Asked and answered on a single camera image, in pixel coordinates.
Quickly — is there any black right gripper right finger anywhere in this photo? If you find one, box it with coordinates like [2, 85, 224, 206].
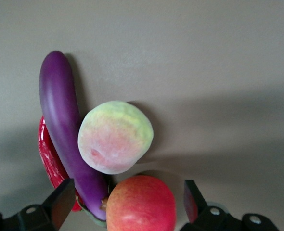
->
[180, 180, 280, 231]

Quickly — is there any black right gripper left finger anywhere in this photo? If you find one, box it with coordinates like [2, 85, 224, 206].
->
[0, 178, 76, 231]

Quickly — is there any green pink peach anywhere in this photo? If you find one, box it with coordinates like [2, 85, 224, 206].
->
[77, 100, 155, 175]

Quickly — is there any red chili pepper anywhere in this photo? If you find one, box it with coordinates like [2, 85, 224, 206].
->
[38, 115, 83, 213]

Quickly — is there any large table cover cloth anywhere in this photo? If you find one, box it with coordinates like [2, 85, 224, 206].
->
[0, 0, 284, 231]

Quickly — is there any long purple eggplant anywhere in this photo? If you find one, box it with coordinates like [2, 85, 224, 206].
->
[39, 50, 109, 228]

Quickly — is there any red apple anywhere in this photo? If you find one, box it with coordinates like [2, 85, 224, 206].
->
[105, 175, 177, 231]

